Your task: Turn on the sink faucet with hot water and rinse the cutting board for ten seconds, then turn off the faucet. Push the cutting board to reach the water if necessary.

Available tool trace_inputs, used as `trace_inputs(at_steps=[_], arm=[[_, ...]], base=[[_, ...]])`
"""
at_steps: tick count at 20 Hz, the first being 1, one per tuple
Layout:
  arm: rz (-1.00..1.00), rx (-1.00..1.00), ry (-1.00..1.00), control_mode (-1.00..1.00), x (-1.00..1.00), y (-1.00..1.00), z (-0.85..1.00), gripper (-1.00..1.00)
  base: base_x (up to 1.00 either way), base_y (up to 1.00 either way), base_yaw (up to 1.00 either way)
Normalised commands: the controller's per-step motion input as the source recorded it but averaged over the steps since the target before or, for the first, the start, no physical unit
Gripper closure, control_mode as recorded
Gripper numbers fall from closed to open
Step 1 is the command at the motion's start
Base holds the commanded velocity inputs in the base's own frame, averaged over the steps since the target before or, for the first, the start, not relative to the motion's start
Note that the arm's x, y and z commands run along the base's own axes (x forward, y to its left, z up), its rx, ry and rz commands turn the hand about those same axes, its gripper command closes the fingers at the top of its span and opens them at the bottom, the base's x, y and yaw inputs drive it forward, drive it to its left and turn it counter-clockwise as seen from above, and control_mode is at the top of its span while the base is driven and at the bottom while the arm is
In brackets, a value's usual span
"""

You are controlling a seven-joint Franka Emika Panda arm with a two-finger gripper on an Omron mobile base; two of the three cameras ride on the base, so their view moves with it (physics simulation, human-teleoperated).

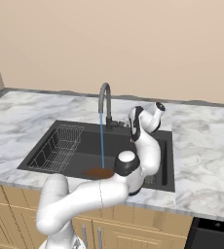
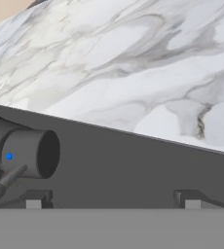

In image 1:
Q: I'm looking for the black kitchen sink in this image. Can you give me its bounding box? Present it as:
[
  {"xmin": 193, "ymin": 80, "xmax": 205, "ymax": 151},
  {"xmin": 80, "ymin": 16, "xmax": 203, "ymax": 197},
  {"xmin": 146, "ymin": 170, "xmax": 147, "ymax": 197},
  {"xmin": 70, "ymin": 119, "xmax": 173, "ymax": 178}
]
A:
[{"xmin": 17, "ymin": 119, "xmax": 176, "ymax": 194}]

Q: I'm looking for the silver cupboard handle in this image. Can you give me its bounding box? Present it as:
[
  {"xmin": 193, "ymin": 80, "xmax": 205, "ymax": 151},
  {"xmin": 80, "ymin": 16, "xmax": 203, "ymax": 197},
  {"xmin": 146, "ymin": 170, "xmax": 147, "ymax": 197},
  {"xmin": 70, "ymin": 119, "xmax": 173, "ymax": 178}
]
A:
[
  {"xmin": 97, "ymin": 226, "xmax": 103, "ymax": 249},
  {"xmin": 82, "ymin": 223, "xmax": 88, "ymax": 246}
]

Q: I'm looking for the grey sink drain grid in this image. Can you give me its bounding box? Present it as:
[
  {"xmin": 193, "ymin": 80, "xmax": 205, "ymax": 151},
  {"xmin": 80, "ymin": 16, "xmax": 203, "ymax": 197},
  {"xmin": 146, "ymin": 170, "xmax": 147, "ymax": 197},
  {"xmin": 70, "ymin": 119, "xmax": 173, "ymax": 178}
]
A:
[{"xmin": 143, "ymin": 174, "xmax": 158, "ymax": 187}]

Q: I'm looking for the brown round cutting board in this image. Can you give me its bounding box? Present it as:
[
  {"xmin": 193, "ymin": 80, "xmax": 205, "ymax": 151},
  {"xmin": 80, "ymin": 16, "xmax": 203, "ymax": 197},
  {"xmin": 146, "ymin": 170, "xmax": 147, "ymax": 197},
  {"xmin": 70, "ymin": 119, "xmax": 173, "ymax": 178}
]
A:
[{"xmin": 84, "ymin": 166, "xmax": 116, "ymax": 180}]

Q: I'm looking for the blue water stream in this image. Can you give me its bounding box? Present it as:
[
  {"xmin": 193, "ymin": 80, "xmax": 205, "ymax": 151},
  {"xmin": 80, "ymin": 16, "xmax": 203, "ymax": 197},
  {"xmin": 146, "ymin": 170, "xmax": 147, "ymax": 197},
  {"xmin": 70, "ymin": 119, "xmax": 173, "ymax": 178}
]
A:
[{"xmin": 99, "ymin": 111, "xmax": 106, "ymax": 170}]

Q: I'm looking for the dark grey faucet handle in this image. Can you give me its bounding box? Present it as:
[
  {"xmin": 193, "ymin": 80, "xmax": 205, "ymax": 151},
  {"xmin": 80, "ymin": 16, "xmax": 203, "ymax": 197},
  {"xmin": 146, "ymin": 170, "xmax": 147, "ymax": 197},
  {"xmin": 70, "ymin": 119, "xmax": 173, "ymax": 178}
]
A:
[{"xmin": 116, "ymin": 120, "xmax": 131, "ymax": 128}]

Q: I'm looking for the black dishwasher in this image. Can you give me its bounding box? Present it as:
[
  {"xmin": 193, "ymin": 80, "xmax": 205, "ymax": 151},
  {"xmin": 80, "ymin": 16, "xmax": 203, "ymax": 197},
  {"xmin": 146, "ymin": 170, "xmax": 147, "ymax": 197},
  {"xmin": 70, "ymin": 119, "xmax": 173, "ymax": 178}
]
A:
[{"xmin": 184, "ymin": 217, "xmax": 224, "ymax": 249}]

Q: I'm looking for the silver wire sink rack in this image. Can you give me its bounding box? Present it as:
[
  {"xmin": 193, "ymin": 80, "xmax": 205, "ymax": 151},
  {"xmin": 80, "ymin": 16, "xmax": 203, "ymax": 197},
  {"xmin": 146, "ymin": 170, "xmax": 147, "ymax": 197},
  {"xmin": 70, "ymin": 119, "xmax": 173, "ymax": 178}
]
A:
[{"xmin": 27, "ymin": 124, "xmax": 86, "ymax": 174}]

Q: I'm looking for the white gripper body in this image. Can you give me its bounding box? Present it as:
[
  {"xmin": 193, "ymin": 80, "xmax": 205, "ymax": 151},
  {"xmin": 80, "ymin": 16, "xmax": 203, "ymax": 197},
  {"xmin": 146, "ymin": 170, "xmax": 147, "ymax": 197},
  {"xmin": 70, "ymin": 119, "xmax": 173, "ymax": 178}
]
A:
[{"xmin": 128, "ymin": 108, "xmax": 137, "ymax": 131}]

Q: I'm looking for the dark grey curved faucet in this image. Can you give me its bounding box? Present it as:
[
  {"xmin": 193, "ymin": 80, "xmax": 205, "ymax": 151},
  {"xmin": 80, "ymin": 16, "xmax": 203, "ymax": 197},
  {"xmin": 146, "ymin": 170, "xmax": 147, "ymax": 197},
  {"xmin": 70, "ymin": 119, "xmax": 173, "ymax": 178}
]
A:
[{"xmin": 97, "ymin": 82, "xmax": 125, "ymax": 132}]

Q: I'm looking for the light wood drawer front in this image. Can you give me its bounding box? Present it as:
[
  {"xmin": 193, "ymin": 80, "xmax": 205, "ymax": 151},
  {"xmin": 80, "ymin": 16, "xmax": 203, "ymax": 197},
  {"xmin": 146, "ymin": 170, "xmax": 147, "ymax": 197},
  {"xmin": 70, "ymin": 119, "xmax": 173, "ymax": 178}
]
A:
[
  {"xmin": 0, "ymin": 183, "xmax": 44, "ymax": 209},
  {"xmin": 74, "ymin": 203, "xmax": 195, "ymax": 239}
]

